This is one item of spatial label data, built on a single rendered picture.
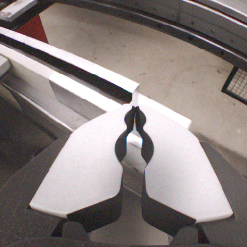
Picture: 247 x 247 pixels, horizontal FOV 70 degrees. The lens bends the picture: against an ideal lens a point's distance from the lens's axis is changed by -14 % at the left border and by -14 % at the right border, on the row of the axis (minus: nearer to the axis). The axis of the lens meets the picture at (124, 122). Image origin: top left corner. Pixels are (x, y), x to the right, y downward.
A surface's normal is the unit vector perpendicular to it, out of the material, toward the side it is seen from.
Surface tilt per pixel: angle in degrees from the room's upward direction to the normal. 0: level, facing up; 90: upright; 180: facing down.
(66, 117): 0
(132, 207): 0
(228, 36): 90
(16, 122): 0
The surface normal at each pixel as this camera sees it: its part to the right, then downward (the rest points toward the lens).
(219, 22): -0.54, 0.74
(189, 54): -0.01, -0.49
